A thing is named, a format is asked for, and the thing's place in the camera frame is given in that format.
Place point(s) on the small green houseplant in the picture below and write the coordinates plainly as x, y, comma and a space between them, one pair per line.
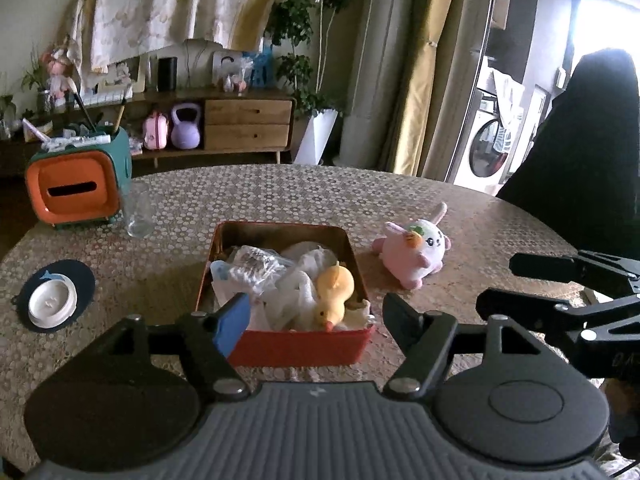
32, 72

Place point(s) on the white cloth bag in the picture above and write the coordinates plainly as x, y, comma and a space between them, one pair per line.
312, 255

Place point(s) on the white hanging garment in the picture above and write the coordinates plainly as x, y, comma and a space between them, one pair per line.
510, 95

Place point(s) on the white washing machine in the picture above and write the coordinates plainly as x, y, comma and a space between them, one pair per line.
485, 145

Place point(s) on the floral patterned cloth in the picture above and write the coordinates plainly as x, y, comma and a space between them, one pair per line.
165, 5

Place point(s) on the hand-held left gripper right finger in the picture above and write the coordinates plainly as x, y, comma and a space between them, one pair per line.
400, 317

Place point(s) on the pink white bunny plush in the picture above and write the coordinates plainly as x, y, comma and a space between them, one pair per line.
415, 255

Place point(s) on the white standing air conditioner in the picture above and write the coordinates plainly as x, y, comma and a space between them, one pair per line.
380, 60

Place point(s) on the red tin box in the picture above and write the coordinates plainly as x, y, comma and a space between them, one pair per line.
300, 350

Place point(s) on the white photo frame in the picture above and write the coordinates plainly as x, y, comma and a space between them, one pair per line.
120, 75

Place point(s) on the blue toy figure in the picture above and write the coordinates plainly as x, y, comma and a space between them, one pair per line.
261, 69

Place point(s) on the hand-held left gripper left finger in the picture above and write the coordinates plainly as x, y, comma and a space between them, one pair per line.
232, 317

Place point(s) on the doll figurine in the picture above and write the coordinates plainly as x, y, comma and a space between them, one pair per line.
59, 77

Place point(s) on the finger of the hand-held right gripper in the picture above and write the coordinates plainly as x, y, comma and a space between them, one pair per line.
515, 310
550, 265

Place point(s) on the black cylinder speaker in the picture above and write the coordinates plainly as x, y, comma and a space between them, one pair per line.
167, 74

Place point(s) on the green plant in white planter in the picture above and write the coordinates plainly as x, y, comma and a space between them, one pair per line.
300, 35

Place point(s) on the yellow curtain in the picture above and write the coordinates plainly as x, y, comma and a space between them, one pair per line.
425, 85

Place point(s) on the person's right hand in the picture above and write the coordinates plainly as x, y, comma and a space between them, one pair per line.
622, 410

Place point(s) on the stack of small booklets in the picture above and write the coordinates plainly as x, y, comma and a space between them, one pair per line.
135, 145

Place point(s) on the white round dish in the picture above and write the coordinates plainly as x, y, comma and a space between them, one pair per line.
52, 302

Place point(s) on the orange teal tissue box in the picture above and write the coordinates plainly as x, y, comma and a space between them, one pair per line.
75, 190

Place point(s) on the small picture frame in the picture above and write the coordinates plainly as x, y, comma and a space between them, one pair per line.
227, 71

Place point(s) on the white keyboard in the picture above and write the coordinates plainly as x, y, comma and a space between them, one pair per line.
105, 96

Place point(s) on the pink toy suitcase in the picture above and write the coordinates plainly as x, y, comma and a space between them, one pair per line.
156, 132

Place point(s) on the yellow duck toy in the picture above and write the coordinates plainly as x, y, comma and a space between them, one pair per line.
335, 290

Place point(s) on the black cloth covered chair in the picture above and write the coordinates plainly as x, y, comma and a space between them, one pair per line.
590, 160

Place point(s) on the white scalloped ornament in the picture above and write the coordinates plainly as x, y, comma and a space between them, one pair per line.
200, 60

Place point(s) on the clear drinking glass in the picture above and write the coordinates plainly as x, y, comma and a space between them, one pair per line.
139, 215

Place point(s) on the purple kettlebell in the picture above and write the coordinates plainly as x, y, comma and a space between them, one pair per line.
186, 130

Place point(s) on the wooden sideboard cabinet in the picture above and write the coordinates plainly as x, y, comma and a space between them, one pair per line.
247, 120

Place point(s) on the white mesh bag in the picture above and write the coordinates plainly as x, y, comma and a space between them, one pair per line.
292, 300

